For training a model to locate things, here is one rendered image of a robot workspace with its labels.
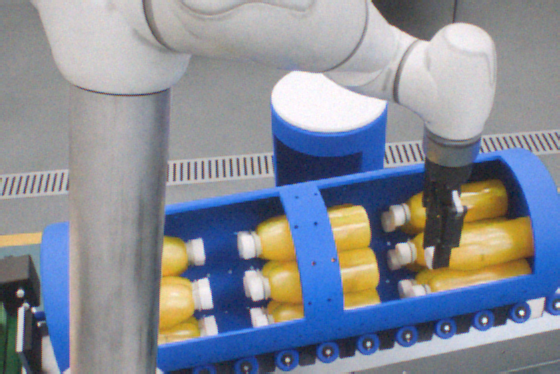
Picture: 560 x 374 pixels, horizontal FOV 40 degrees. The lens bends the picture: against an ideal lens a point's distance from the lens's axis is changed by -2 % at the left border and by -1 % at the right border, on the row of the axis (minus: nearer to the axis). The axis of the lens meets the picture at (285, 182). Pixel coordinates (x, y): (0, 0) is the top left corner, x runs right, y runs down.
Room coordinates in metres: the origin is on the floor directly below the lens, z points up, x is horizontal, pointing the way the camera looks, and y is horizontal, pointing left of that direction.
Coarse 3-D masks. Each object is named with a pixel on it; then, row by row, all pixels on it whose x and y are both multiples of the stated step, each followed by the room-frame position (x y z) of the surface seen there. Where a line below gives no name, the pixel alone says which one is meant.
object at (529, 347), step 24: (504, 312) 0.95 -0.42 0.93; (48, 336) 0.94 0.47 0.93; (384, 336) 0.91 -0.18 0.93; (528, 336) 0.91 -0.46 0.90; (552, 336) 0.92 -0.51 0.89; (48, 360) 0.88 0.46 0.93; (264, 360) 0.86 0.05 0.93; (312, 360) 0.86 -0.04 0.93; (408, 360) 0.87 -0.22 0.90; (432, 360) 0.87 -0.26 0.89; (456, 360) 0.88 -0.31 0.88; (480, 360) 0.88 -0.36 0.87; (504, 360) 0.89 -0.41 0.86; (528, 360) 0.89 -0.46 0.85; (552, 360) 0.90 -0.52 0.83
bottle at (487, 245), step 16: (496, 224) 0.97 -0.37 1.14; (512, 224) 0.97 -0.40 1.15; (528, 224) 0.97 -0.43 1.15; (464, 240) 0.94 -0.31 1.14; (480, 240) 0.94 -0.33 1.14; (496, 240) 0.94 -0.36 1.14; (512, 240) 0.94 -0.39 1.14; (528, 240) 0.94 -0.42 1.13; (464, 256) 0.92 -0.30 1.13; (480, 256) 0.92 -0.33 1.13; (496, 256) 0.92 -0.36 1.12; (512, 256) 0.93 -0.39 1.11; (528, 256) 0.94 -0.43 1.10
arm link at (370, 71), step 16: (368, 0) 0.64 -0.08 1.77; (368, 16) 0.62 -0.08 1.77; (368, 32) 0.62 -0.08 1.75; (384, 32) 0.67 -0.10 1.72; (400, 32) 1.01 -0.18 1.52; (368, 48) 0.63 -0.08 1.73; (384, 48) 0.67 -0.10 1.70; (400, 48) 0.97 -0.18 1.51; (352, 64) 0.62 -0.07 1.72; (368, 64) 0.66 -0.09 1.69; (384, 64) 0.70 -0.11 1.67; (336, 80) 0.96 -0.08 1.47; (352, 80) 0.94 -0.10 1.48; (368, 80) 0.94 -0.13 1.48; (384, 80) 0.95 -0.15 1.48; (368, 96) 0.96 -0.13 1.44; (384, 96) 0.96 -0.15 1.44
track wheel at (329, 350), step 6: (324, 342) 0.86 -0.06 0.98; (330, 342) 0.86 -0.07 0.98; (318, 348) 0.85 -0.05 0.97; (324, 348) 0.85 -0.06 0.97; (330, 348) 0.85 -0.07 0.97; (336, 348) 0.85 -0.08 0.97; (318, 354) 0.84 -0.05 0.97; (324, 354) 0.84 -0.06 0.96; (330, 354) 0.85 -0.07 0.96; (336, 354) 0.85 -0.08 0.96; (324, 360) 0.84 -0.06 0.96; (330, 360) 0.84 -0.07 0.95
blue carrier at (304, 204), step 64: (256, 192) 1.01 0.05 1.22; (320, 192) 1.09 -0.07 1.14; (384, 192) 1.12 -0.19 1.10; (512, 192) 1.10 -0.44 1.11; (64, 256) 0.85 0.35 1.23; (320, 256) 0.86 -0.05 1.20; (384, 256) 1.06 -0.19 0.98; (64, 320) 0.77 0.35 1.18; (320, 320) 0.81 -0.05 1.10; (384, 320) 0.83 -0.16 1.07
